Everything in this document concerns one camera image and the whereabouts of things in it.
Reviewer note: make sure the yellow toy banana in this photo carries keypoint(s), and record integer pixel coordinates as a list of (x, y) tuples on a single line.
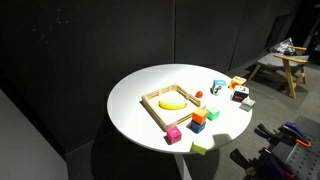
[(172, 105)]

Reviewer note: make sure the wooden tray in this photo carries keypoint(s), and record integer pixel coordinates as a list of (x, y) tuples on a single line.
[(173, 93)]

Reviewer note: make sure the round white table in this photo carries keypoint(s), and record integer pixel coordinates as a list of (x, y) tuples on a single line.
[(131, 119)]

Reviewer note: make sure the small red ball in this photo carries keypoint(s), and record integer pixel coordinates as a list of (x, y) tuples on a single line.
[(199, 94)]

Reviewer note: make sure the pink cube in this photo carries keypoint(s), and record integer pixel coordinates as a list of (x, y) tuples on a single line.
[(173, 135)]

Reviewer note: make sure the dark blue cube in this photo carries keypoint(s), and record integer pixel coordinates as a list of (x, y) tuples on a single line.
[(196, 128)]

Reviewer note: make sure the lime green cube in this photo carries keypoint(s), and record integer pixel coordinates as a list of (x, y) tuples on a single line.
[(198, 149)]

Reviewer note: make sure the orange picture cube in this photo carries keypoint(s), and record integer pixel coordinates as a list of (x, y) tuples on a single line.
[(236, 80)]

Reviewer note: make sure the black and white picture cube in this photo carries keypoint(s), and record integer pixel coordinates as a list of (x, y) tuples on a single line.
[(240, 93)]

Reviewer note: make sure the grey cube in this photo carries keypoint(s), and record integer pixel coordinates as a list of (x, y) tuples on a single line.
[(247, 104)]

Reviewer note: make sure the wooden armchair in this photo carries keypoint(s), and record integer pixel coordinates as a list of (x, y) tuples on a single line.
[(286, 57)]

